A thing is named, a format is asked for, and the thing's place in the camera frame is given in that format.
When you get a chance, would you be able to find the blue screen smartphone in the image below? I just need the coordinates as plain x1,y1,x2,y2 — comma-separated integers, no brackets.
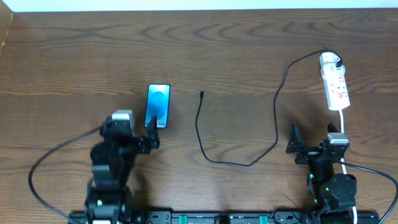
145,83,171,128

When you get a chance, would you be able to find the black USB charging cable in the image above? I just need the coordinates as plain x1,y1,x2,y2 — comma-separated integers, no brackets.
195,49,343,167

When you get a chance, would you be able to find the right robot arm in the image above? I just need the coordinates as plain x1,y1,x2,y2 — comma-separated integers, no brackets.
286,123,357,223

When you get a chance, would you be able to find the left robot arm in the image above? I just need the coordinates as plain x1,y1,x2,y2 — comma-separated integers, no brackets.
84,112,160,224

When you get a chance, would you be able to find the white charger plug adapter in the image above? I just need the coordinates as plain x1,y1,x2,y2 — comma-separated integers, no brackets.
319,51,346,80

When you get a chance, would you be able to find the white power strip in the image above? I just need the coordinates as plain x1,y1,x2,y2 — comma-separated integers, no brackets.
323,75,350,111

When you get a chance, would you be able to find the white power strip cord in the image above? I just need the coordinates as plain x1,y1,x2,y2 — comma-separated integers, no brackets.
338,108,358,224

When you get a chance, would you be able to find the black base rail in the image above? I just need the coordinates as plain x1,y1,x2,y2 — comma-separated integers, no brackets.
67,210,381,224

